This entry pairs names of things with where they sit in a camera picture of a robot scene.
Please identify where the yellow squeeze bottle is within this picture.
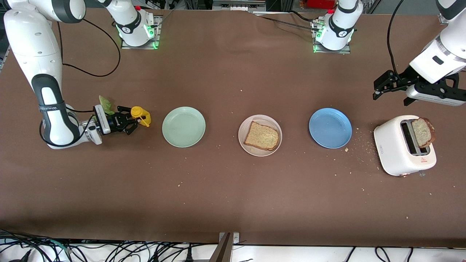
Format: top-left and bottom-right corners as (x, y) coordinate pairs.
(130, 106), (152, 127)

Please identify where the green lettuce leaf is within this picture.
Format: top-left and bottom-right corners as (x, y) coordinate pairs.
(99, 95), (115, 116)

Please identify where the brown bread slice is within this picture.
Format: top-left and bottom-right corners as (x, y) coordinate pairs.
(244, 121), (280, 151)
(411, 117), (436, 148)

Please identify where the pale green plate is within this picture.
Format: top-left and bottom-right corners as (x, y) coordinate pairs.
(162, 106), (206, 148)

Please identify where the blue plate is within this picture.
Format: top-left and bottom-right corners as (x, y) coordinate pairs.
(309, 108), (353, 149)

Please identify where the beige plate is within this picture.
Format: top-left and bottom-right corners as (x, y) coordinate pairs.
(238, 114), (283, 157)

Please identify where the white toaster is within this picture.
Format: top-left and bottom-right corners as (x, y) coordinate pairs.
(374, 115), (437, 177)

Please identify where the red box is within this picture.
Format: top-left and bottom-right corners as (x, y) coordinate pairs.
(307, 0), (337, 9)

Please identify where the brown table cover sheet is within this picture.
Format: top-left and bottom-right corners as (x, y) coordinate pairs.
(0, 7), (466, 249)

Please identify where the grey metal rack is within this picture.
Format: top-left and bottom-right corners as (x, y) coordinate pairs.
(212, 0), (266, 11)

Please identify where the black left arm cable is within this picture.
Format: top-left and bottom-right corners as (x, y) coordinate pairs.
(386, 0), (404, 79)

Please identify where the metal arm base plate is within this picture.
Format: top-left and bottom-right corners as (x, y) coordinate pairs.
(121, 15), (162, 49)
(312, 20), (352, 54)

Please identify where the thin black table cable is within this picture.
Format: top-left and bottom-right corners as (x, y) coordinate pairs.
(251, 10), (321, 31)

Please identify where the black cable tangle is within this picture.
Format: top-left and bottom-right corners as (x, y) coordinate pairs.
(0, 229), (219, 262)

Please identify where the silver bracket plate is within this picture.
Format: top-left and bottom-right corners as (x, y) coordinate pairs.
(218, 232), (240, 245)

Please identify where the dark grey metal post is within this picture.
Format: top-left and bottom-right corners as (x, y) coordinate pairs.
(209, 233), (233, 262)

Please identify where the looped black floor cable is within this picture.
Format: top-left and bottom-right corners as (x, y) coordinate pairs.
(375, 247), (392, 262)

